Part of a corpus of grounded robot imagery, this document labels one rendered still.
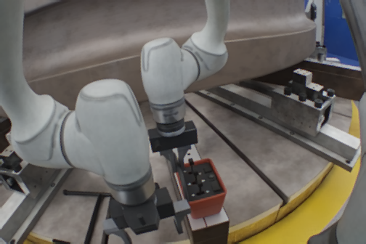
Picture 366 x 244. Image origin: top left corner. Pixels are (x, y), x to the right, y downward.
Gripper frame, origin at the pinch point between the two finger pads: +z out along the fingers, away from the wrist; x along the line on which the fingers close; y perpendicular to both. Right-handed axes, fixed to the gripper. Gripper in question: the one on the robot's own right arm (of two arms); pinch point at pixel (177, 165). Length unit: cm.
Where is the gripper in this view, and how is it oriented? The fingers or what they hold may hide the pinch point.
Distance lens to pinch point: 72.4
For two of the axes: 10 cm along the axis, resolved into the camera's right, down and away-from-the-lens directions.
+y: 2.2, 4.8, -8.5
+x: 9.7, -2.1, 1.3
